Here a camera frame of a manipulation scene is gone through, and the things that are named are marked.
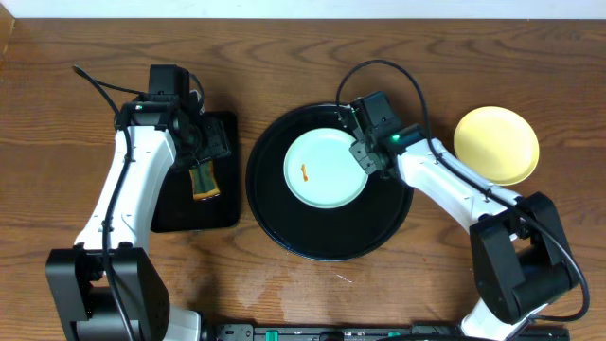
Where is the yellow plastic plate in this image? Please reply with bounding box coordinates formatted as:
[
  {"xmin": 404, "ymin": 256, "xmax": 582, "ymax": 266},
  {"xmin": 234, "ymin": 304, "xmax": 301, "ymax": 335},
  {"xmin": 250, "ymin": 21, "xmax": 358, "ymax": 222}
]
[{"xmin": 454, "ymin": 106, "xmax": 540, "ymax": 186}]

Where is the round black tray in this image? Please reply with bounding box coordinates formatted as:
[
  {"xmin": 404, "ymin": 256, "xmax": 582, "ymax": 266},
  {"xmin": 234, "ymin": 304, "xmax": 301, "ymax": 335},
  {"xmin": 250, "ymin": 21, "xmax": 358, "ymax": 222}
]
[{"xmin": 245, "ymin": 103, "xmax": 414, "ymax": 261}]

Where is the rectangular black tray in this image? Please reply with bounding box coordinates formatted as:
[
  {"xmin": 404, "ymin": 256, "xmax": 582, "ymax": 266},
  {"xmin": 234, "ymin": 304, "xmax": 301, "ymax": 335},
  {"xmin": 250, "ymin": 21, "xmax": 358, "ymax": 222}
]
[{"xmin": 151, "ymin": 111, "xmax": 241, "ymax": 233}]

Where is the mint green plate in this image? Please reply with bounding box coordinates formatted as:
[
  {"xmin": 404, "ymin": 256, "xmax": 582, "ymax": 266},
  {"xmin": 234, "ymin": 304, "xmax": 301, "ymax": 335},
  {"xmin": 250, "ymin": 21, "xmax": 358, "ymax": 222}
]
[{"xmin": 283, "ymin": 128, "xmax": 368, "ymax": 209}]

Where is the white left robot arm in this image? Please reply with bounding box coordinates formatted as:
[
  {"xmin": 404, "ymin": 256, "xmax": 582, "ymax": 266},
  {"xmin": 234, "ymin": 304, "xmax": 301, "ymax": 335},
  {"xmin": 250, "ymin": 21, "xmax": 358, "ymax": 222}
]
[{"xmin": 45, "ymin": 101, "xmax": 241, "ymax": 340}]

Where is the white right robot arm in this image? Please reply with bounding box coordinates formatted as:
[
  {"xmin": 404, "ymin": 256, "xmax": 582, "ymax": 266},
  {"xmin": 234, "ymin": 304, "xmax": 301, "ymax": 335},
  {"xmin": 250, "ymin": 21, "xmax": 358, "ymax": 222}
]
[{"xmin": 350, "ymin": 125, "xmax": 587, "ymax": 340}]

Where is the yellow green sponge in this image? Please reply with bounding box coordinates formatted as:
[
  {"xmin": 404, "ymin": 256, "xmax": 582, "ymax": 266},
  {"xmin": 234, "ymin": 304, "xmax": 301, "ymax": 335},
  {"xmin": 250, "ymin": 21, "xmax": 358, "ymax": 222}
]
[{"xmin": 189, "ymin": 161, "xmax": 221, "ymax": 201}]

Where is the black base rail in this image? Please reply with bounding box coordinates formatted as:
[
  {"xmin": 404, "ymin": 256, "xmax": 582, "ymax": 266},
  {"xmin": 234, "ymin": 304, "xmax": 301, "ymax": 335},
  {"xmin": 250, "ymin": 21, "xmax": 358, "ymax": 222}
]
[{"xmin": 203, "ymin": 323, "xmax": 572, "ymax": 341}]

